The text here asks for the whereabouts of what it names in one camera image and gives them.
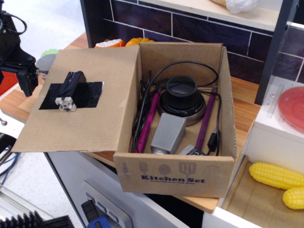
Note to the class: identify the grey oven control panel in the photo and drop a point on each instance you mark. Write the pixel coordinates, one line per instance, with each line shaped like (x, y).
(116, 216)

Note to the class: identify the wooden drawer tray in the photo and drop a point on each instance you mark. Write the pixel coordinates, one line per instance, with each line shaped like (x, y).
(258, 203)

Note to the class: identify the purple pen right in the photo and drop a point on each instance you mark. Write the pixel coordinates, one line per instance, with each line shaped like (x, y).
(206, 117)

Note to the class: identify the black taped handle block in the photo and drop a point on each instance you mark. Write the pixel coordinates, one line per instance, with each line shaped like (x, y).
(74, 93)

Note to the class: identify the dark grey shelf post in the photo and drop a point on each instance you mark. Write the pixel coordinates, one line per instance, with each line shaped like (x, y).
(286, 16)

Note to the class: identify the blue black knob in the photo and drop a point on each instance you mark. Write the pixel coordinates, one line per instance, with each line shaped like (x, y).
(95, 220)

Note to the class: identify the salmon sushi toy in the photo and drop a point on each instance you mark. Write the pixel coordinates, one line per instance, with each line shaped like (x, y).
(111, 44)

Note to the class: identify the black 3D mouse puck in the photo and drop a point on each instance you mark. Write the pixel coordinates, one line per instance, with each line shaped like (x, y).
(181, 98)

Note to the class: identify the yellow toy corn lower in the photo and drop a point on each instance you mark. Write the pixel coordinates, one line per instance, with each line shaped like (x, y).
(294, 198)

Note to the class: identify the green toy vegetable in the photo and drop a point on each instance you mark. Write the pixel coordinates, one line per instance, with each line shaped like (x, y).
(49, 52)

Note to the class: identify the orange toy pumpkin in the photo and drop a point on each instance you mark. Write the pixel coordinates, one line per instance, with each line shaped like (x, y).
(137, 41)

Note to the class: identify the yellow toy corn upper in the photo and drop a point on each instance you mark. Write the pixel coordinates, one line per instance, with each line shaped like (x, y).
(276, 176)

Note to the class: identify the white toy cauliflower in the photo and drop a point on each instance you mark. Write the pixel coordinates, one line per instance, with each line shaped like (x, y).
(238, 6)

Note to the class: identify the grey metal rectangular block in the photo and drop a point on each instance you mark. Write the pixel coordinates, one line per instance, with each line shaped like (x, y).
(169, 134)

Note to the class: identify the red plastic plate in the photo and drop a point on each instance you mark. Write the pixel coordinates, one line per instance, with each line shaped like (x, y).
(291, 106)

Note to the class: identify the magenta pen left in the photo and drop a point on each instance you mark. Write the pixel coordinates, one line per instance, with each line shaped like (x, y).
(141, 142)

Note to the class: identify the orange beans toy can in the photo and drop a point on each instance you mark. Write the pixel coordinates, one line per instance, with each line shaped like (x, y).
(44, 64)

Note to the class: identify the red box at left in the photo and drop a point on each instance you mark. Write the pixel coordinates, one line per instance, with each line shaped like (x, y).
(9, 80)

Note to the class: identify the yellow toy corn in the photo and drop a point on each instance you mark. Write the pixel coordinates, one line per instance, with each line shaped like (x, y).
(294, 198)
(276, 176)

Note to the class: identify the black heatsink bottom left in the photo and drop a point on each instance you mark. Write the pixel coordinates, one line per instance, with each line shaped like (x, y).
(34, 220)

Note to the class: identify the brown cardboard kitchen set box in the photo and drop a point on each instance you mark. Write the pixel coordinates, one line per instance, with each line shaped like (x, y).
(104, 132)

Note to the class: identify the small dark label box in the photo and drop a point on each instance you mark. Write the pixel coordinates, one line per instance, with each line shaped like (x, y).
(192, 150)

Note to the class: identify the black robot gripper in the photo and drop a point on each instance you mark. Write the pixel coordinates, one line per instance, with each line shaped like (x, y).
(13, 58)

